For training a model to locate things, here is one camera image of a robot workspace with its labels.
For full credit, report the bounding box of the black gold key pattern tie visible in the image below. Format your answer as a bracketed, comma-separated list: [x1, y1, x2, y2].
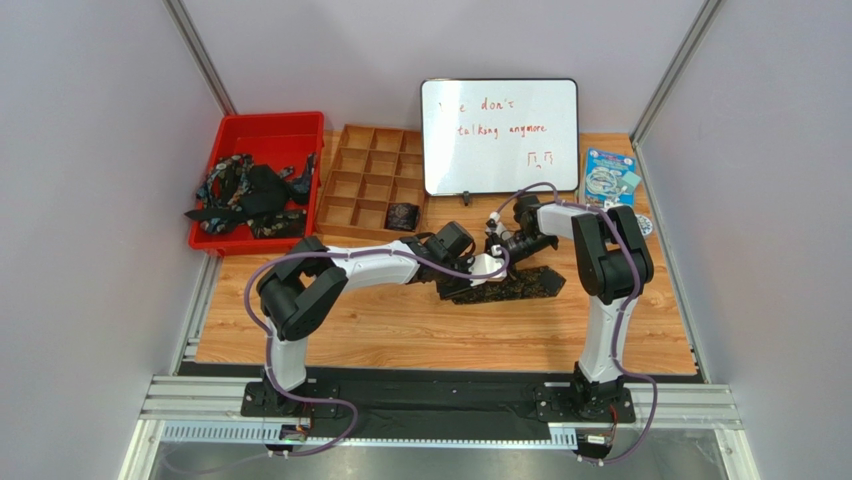
[449, 266, 566, 305]

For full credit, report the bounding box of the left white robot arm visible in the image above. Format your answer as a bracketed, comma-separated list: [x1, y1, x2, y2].
[246, 222, 509, 396]

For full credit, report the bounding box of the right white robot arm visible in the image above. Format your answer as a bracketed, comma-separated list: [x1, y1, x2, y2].
[486, 193, 654, 418]

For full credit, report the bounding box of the rolled dark tie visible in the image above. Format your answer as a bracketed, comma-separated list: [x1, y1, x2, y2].
[384, 202, 420, 232]

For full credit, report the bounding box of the blue packaged item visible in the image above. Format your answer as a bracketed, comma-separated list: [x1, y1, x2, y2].
[579, 148, 642, 208]

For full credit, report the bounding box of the white whiteboard with red writing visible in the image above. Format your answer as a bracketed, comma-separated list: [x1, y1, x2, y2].
[420, 78, 580, 197]

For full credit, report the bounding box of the brown compartment tray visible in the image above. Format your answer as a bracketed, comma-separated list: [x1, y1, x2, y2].
[316, 124, 427, 243]

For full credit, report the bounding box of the blue round tin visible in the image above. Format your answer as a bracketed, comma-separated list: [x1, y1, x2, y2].
[636, 214, 654, 239]

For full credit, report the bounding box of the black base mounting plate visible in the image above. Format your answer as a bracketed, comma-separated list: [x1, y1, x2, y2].
[240, 367, 637, 441]

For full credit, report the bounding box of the black plain tie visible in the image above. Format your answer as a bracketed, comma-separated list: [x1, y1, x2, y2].
[184, 162, 290, 232]

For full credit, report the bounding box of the red plastic bin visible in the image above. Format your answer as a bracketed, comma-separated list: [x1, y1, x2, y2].
[188, 112, 324, 256]

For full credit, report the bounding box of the blue floral pattern tie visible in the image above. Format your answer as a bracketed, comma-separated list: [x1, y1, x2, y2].
[185, 152, 317, 239]

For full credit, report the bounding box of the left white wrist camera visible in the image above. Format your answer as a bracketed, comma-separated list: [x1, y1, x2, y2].
[469, 245, 508, 287]

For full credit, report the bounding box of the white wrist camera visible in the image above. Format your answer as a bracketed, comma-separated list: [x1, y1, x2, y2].
[485, 211, 512, 241]
[469, 245, 508, 287]

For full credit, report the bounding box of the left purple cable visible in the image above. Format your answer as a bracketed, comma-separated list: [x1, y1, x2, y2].
[243, 244, 511, 459]

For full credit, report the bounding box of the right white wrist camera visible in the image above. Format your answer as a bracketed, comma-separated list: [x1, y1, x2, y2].
[485, 211, 512, 241]

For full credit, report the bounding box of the aluminium frame rail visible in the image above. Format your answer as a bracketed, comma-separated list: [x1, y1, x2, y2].
[120, 365, 759, 479]

